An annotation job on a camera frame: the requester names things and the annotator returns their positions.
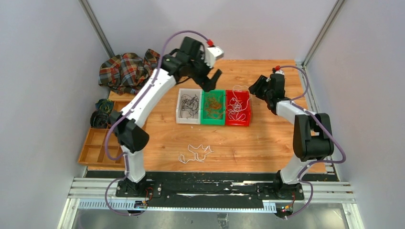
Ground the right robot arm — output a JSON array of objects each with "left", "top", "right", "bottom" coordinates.
[{"left": 248, "top": 72, "right": 334, "bottom": 199}]

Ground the aluminium frame post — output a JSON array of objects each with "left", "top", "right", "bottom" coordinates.
[
  {"left": 78, "top": 0, "right": 115, "bottom": 58},
  {"left": 302, "top": 0, "right": 346, "bottom": 68}
]

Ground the wooden compartment tray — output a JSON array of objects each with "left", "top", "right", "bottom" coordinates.
[{"left": 78, "top": 92, "right": 150, "bottom": 169}]

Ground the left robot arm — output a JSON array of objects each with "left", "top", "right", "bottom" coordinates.
[{"left": 106, "top": 36, "right": 224, "bottom": 197}]

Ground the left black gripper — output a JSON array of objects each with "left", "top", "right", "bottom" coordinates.
[{"left": 189, "top": 52, "right": 223, "bottom": 92}]

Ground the plaid cloth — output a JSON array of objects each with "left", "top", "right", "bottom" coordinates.
[{"left": 98, "top": 49, "right": 160, "bottom": 95}]

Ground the dark fabric roll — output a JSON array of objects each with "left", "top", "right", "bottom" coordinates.
[{"left": 90, "top": 110, "right": 109, "bottom": 129}]

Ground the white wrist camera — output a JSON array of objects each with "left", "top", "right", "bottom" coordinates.
[
  {"left": 272, "top": 65, "right": 285, "bottom": 75},
  {"left": 204, "top": 46, "right": 224, "bottom": 68}
]

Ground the left aluminium frame post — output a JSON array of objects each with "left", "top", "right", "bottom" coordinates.
[{"left": 78, "top": 0, "right": 115, "bottom": 58}]

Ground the right aluminium frame post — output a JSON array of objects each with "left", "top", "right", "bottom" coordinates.
[{"left": 302, "top": 0, "right": 346, "bottom": 68}]

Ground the orange cable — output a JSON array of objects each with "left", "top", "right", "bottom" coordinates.
[{"left": 202, "top": 93, "right": 224, "bottom": 122}]

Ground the white plastic bin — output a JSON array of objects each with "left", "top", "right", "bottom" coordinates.
[{"left": 176, "top": 88, "right": 203, "bottom": 125}]

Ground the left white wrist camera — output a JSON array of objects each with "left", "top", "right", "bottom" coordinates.
[{"left": 204, "top": 46, "right": 224, "bottom": 68}]

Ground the red plastic bin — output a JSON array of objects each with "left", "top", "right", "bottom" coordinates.
[{"left": 225, "top": 90, "right": 251, "bottom": 126}]

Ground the black cable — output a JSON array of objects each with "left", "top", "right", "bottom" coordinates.
[{"left": 178, "top": 93, "right": 200, "bottom": 121}]

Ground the green patterned fabric roll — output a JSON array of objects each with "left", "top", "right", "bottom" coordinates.
[{"left": 95, "top": 98, "right": 115, "bottom": 113}]

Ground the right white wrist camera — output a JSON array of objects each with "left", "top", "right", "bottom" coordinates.
[{"left": 272, "top": 65, "right": 285, "bottom": 75}]

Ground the aluminium front rail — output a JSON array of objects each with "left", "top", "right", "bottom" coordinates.
[{"left": 67, "top": 178, "right": 364, "bottom": 229}]

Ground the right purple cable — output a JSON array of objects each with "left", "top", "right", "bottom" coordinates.
[{"left": 274, "top": 65, "right": 347, "bottom": 219}]

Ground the green plastic bin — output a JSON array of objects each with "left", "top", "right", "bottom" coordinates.
[{"left": 200, "top": 90, "right": 225, "bottom": 125}]

